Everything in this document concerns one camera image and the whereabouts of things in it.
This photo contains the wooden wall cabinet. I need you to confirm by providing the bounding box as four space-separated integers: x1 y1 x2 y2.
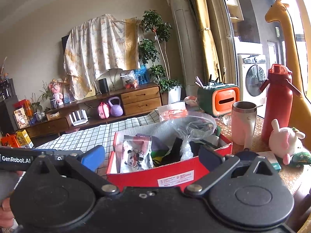
219 0 244 21

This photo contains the red cardboard box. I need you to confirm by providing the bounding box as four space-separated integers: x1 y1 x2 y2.
106 120 233 187

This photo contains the pink white tissue packet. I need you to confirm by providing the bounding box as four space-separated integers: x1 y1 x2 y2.
157 101 188 122

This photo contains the pink white plush toy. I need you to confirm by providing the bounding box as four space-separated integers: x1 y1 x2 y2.
268 119 306 165

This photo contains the panda print bag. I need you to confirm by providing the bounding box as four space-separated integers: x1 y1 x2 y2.
121 136 154 173

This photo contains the potted orchid plant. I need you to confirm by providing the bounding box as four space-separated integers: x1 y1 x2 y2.
39 81 59 110

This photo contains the beige tower air conditioner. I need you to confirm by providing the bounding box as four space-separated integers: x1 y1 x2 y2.
166 0 202 97

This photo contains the dark whale print pouch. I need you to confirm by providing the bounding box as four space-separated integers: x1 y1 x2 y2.
236 149 258 161

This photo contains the yellow giraffe plush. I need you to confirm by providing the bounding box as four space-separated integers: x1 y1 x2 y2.
264 0 311 156

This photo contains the clear plastic bag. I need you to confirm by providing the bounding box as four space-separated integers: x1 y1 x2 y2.
170 110 217 161

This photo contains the pink toy suitcase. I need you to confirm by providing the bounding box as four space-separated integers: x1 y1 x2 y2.
98 102 110 119

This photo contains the pink doll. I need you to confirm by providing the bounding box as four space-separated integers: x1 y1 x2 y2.
49 79 64 106

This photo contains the black low cabinet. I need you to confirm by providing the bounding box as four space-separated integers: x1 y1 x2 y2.
0 98 18 135

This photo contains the white router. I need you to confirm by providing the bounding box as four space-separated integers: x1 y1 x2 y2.
69 110 88 126

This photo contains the white washing machine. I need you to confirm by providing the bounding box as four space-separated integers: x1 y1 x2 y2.
238 54 268 107

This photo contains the black cylinder speaker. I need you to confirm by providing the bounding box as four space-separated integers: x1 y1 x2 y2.
98 78 109 94

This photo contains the orange red box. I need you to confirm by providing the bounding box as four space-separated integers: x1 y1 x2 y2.
13 99 33 117

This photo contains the yellow milk carton box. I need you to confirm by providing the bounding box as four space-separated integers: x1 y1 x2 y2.
16 129 34 148

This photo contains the black coffee machine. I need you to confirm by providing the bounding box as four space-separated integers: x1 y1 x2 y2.
0 79 16 101

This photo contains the green orange desk organizer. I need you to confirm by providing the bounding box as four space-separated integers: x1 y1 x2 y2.
197 84 240 117

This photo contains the wooden television cabinet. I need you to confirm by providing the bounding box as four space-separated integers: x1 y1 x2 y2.
24 83 163 136

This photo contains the potted green tree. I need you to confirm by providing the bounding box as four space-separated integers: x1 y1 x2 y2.
138 10 183 105

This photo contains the orange gift box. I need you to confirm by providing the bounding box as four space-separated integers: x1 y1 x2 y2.
1 133 20 148

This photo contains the beige shell shaped decor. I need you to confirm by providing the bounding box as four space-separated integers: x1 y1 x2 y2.
97 68 124 91

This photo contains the green printed pouch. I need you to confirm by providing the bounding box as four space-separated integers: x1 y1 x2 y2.
292 150 311 168

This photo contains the yellow snack box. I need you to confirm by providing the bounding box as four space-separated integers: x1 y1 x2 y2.
13 107 30 129

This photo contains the beige tumbler cup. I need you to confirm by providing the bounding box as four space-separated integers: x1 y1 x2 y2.
231 101 257 146

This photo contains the white teal box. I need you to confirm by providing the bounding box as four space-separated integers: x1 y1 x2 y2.
256 152 282 173

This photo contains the bunch of brushes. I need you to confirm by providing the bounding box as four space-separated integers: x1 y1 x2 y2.
194 67 227 88

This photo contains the pink bowl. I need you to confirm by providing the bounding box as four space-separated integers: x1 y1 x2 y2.
184 96 198 107

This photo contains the red water bottle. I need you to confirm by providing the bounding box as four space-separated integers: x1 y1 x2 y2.
259 64 302 146

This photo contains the yellow curtain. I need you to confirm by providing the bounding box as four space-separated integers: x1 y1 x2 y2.
191 0 220 83

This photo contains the purple kettlebell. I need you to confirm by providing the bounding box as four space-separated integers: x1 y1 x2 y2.
107 97 124 117

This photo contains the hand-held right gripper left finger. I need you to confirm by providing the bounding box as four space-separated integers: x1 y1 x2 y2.
28 145 120 197

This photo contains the person's left hand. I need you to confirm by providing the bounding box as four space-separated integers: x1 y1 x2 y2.
0 171 24 227

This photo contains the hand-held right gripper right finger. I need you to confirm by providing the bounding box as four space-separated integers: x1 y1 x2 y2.
184 146 280 196

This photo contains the plastic bag of fruit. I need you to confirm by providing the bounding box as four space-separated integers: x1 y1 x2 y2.
121 70 139 89

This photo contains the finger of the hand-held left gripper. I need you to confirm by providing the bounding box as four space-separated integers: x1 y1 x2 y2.
31 150 84 162

